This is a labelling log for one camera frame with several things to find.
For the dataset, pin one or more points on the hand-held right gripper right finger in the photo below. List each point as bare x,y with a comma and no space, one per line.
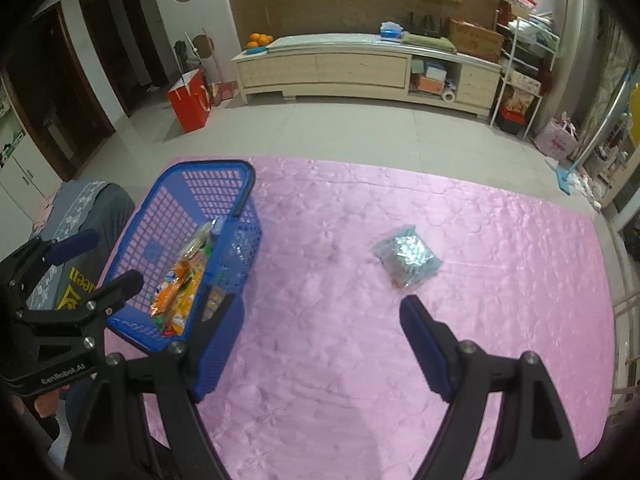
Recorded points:
425,345

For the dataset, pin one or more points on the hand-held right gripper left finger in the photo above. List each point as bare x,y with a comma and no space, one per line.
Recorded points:
220,345

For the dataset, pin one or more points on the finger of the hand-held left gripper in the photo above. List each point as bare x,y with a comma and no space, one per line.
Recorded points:
75,247
117,285

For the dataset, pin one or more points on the blue plastic basket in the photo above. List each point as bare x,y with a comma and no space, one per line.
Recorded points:
150,240

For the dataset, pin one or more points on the yellow green cracker packet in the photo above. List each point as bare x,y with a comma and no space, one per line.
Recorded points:
175,295

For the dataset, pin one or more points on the silver green snack packet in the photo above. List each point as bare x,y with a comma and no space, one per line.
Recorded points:
407,257

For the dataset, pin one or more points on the person's left hand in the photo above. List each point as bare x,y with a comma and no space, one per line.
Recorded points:
50,401

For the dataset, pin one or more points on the grey lace sofa cover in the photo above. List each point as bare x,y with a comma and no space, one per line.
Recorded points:
75,210

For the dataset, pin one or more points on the dark cloth yellow crown print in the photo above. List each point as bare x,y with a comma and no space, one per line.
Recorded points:
117,210

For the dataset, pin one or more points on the pink quilted tablecloth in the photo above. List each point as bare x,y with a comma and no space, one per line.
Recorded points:
325,260

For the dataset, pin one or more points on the dark wooden door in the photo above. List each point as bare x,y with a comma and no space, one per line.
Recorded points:
60,100
105,35

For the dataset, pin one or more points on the red paper bag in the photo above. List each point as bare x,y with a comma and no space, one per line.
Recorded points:
189,105

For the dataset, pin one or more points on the red dustpan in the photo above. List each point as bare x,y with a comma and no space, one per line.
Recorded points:
221,93

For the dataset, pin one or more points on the blue mop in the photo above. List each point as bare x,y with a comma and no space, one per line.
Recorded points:
564,180

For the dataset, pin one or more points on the round brown fan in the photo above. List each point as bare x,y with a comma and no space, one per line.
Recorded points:
202,43

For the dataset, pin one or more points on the pink bag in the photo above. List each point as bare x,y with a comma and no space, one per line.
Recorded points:
556,140

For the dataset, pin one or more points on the white paper roll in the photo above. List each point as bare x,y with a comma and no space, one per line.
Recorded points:
448,96

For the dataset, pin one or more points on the red gift box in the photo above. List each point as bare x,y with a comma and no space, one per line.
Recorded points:
519,110

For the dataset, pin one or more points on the orange box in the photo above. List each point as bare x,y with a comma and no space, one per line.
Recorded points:
431,84

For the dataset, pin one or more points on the blue fruit plate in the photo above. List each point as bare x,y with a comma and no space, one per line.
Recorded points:
256,50

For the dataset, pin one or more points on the white metal shelf rack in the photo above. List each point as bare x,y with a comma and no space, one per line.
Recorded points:
502,85

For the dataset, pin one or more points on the pile of oranges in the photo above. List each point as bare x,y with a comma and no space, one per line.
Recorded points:
260,40

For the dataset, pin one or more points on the beige TV cabinet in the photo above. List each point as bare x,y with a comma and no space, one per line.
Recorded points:
350,72

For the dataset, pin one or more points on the green folded cushion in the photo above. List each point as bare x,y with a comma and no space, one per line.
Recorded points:
430,43

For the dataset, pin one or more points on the brown cardboard box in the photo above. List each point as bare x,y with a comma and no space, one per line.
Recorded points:
475,40

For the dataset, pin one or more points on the blue tissue box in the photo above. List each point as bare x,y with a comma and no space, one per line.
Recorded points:
391,32

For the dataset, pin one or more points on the black router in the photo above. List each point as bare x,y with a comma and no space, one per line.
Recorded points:
427,30

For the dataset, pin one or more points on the tall grey air conditioner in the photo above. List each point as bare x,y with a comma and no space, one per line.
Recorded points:
582,35

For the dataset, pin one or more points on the red white box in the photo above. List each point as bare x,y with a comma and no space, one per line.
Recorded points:
522,2

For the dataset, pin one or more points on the white wall cabinet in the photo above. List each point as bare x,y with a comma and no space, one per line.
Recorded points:
25,170

